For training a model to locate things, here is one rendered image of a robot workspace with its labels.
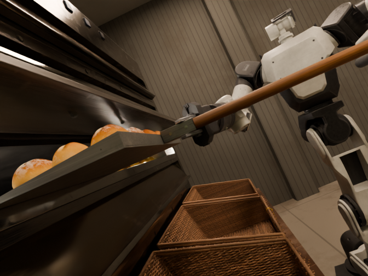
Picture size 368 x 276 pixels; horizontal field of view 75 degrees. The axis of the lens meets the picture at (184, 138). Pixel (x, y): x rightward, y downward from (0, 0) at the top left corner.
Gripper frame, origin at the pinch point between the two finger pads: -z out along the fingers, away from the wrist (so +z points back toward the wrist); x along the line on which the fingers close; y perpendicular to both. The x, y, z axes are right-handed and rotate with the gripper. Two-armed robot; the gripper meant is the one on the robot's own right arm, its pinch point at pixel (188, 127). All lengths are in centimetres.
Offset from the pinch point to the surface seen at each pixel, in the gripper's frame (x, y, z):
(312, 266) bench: -62, -2, 35
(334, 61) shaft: -0.1, 31.9, 19.9
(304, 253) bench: -62, -8, 43
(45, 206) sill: -4.4, -22.6, -30.4
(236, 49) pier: 94, -89, 260
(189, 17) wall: 171, -128, 251
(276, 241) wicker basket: -46, -6, 26
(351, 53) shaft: -0.1, 35.0, 22.1
